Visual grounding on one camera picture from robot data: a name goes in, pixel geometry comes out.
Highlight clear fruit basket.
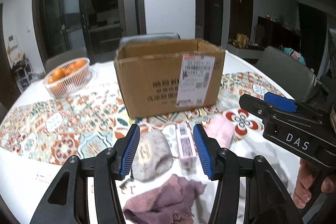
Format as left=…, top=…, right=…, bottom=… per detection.
left=43, top=57, right=92, bottom=99

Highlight brown cardboard box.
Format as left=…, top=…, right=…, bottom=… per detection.
left=114, top=39, right=226, bottom=119

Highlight person's right hand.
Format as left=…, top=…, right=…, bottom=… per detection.
left=293, top=159, right=335, bottom=209

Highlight colourful patterned table runner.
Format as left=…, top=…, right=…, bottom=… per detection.
left=1, top=72, right=279, bottom=165

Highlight mauve fluffy towel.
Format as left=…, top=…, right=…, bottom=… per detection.
left=122, top=174, right=206, bottom=224

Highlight dark glass door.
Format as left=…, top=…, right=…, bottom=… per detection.
left=32, top=0, right=92, bottom=63

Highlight oranges in basket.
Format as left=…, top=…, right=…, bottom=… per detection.
left=47, top=59, right=87, bottom=94

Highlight small pink carton box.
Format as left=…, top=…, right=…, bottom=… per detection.
left=175, top=123, right=197, bottom=171

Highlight grey packaged towel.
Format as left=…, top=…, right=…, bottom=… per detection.
left=131, top=131, right=173, bottom=182

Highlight grey chair left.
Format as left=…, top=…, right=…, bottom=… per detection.
left=45, top=47, right=88, bottom=73

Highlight dark sideboard cabinet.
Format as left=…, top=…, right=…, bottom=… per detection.
left=255, top=16, right=300, bottom=51

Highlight small shelf rack left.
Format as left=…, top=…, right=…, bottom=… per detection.
left=11, top=54, right=33, bottom=93

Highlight grey chair right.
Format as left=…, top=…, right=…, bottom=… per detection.
left=256, top=46, right=317, bottom=102

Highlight pink fluffy towel white band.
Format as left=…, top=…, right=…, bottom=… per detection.
left=205, top=114, right=234, bottom=148

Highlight grey chair behind box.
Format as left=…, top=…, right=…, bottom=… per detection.
left=119, top=33, right=181, bottom=47

